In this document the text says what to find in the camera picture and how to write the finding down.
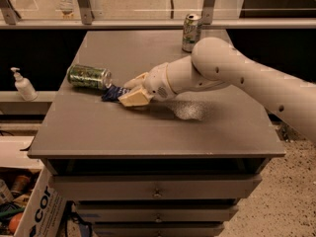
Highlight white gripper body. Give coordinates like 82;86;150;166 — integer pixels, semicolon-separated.
143;62;177;102

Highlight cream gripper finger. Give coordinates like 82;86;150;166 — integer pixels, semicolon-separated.
118;86;153;107
123;72;148;89

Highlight blue rxbar blueberry wrapper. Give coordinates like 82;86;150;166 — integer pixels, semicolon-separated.
101;85;129;102

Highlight green can sideways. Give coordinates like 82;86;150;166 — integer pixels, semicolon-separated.
66;64;112;90

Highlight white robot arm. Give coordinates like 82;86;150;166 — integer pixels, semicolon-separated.
118;38;316;142

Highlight upright white green can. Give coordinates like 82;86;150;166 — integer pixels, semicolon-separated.
182;14;202;52

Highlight grey drawer cabinet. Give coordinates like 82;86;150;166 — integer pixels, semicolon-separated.
27;29;286;237

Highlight top drawer knob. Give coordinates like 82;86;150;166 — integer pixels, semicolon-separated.
152;189;163;198

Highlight drawer knob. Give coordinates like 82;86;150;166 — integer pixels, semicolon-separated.
155;216;163;223
152;189;163;198

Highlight white pump lotion bottle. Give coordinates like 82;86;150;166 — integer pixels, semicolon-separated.
11;67;38;101

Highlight white cardboard box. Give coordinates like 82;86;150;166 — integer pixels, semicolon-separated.
1;167;66;237

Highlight orange ball in box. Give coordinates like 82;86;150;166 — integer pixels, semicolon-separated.
8;212;23;234

